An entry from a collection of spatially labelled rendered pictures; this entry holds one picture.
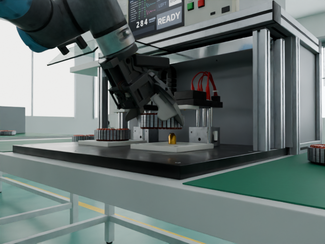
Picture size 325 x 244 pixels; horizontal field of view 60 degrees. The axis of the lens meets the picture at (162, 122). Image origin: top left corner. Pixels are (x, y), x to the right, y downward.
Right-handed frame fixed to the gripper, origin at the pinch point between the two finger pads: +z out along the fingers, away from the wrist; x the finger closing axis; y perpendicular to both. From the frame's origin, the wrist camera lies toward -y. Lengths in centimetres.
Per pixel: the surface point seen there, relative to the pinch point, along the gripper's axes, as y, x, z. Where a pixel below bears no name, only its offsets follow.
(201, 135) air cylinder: -10.6, 0.7, 12.0
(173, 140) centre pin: 0.0, 0.9, 5.3
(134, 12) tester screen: -36, -29, -22
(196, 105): -10.6, 3.0, 2.0
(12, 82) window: -152, -472, 22
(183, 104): -9.4, 0.2, 0.6
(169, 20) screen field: -32.4, -12.1, -17.0
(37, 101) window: -168, -472, 72
